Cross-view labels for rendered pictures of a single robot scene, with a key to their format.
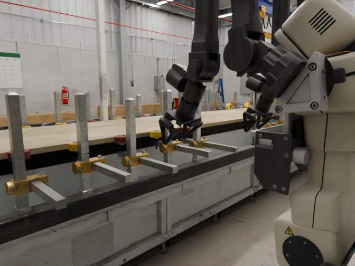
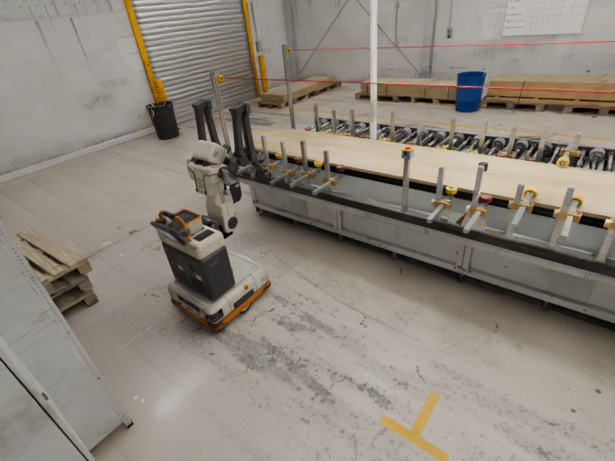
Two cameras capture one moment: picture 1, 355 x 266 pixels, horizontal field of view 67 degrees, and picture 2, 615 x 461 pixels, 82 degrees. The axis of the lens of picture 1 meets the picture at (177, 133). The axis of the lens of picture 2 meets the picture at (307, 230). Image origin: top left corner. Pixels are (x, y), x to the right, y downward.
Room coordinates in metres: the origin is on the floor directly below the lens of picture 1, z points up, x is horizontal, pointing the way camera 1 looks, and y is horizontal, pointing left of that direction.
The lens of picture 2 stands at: (1.26, -3.04, 2.16)
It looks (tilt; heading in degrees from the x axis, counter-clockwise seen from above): 32 degrees down; 87
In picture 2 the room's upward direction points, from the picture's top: 7 degrees counter-clockwise
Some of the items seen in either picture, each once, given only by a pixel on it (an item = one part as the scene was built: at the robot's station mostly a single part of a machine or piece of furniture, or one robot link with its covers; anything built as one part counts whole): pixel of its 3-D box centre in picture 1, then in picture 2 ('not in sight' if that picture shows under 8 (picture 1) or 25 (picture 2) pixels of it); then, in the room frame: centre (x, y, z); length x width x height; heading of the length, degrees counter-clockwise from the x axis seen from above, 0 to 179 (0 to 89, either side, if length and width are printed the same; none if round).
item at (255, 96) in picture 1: (255, 117); (405, 185); (2.19, -0.64, 0.93); 0.05 x 0.05 x 0.45; 45
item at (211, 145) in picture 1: (207, 144); (328, 184); (1.65, -0.19, 0.81); 0.43 x 0.03 x 0.04; 45
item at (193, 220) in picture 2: not in sight; (187, 222); (0.49, -0.64, 0.87); 0.23 x 0.15 x 0.11; 135
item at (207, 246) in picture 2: not in sight; (199, 251); (0.51, -0.62, 0.59); 0.55 x 0.34 x 0.83; 135
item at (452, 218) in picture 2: not in sight; (466, 221); (2.51, -1.00, 0.75); 0.26 x 0.01 x 0.10; 135
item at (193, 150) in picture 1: (179, 148); (306, 176); (1.47, -0.01, 0.83); 0.43 x 0.03 x 0.04; 45
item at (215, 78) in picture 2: not in sight; (226, 123); (0.75, 0.83, 1.20); 0.15 x 0.12 x 1.00; 135
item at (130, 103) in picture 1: (131, 146); (285, 165); (1.30, 0.23, 0.88); 0.04 x 0.04 x 0.48; 45
